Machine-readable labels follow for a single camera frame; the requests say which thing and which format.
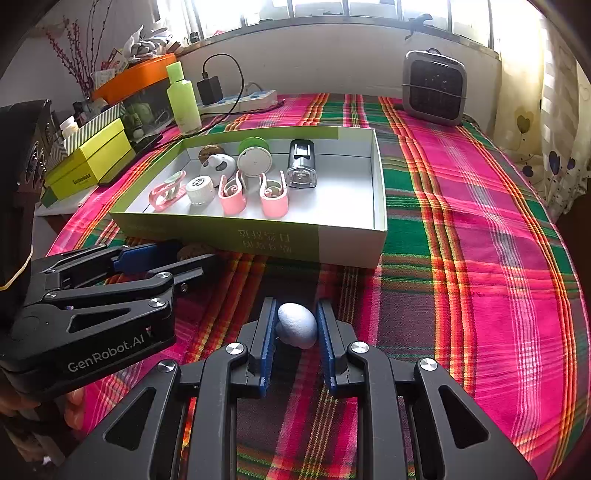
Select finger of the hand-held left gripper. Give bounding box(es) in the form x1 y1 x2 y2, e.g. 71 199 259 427
32 239 183 289
23 253 219 335

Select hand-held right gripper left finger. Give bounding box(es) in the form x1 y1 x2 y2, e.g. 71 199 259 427
65 298 278 480

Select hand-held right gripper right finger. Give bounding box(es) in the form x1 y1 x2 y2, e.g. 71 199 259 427
315 300 539 480

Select white mushroom-shaped light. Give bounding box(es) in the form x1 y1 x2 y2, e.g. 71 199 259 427
276 302 319 348

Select pink clip green pad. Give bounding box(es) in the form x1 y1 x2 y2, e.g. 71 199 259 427
148 171 186 212

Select pink clip white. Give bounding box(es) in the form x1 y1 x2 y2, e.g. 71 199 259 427
257 172 289 219
218 172 247 215

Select small jar white cap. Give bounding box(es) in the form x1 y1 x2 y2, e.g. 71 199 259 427
186 175 216 206

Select green white cardboard box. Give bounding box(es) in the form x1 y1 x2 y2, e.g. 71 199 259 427
108 124 389 269

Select white panda-shaped gadget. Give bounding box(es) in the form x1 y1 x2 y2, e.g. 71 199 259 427
199 154 237 183

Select green white round spool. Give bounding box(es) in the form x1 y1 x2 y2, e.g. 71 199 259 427
237 136 273 178

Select black bike light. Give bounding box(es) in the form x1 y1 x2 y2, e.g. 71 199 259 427
285 138 318 189

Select person's left forearm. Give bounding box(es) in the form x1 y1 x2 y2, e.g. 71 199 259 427
0 99 54 356

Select person's left hand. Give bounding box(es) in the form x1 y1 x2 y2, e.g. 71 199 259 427
65 392 98 432

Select white side shelf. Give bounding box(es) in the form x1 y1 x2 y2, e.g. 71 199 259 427
34 185 100 217

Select yellow wrist band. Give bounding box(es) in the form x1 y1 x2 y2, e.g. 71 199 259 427
0 247 34 291

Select yellow-green box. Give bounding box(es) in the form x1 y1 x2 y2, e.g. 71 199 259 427
44 117 134 201

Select black phone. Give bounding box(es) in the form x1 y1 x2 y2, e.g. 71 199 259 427
97 133 163 188

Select grey white striped box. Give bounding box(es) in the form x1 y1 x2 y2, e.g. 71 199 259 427
48 102 126 160

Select glass tank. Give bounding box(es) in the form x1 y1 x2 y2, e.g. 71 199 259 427
124 80 178 134

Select green lotion bottle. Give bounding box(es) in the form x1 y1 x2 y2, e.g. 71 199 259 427
165 62 203 134

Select black plug charger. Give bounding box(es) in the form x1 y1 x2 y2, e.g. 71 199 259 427
197 76 223 106

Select white power strip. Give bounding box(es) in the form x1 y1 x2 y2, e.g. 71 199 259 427
198 89 279 114

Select orange tray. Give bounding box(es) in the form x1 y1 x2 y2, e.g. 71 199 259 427
91 53 178 104

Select assorted paper packets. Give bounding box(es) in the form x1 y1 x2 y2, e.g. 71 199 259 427
92 48 131 88

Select purple dried flower branches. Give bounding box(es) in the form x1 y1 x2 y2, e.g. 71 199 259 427
44 0 116 100

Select white crumpled bag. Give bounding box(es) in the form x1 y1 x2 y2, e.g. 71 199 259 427
121 25 182 61

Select grey space heater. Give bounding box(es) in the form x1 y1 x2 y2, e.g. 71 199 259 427
401 48 469 127

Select heart print curtain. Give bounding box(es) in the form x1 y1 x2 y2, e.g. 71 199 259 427
515 28 589 222

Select black charger cable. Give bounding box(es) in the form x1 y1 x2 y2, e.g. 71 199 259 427
201 54 245 116

